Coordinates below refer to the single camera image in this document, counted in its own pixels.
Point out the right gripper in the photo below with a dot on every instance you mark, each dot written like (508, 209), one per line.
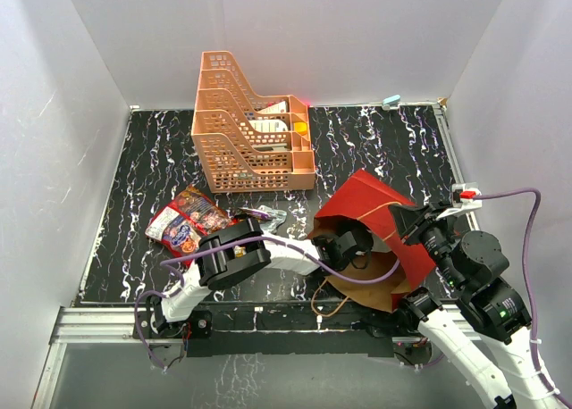
(412, 221)

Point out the white box in organizer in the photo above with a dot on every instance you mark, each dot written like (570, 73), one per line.
(280, 107)

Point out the red brown paper bag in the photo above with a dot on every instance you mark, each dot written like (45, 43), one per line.
(393, 269)

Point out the light blue eraser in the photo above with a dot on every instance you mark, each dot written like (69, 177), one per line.
(391, 102)

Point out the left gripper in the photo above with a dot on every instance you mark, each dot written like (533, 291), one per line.
(369, 248)

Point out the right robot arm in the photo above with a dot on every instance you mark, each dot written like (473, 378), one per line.
(514, 376)

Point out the orange yellow round object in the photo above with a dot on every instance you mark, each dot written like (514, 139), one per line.
(300, 127)

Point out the yellow snack packet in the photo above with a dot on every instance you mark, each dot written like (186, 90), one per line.
(239, 251)

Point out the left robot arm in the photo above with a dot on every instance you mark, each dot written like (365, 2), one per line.
(234, 254)

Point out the peach plastic file organizer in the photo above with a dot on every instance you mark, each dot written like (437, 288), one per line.
(240, 149)

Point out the red candy bag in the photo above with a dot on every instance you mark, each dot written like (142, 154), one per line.
(181, 224)

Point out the silver foil snack packet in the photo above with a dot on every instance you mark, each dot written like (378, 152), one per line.
(271, 219)

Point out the aluminium front rail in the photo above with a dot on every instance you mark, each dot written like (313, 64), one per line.
(113, 324)

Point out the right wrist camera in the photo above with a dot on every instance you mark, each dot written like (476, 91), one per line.
(463, 200)

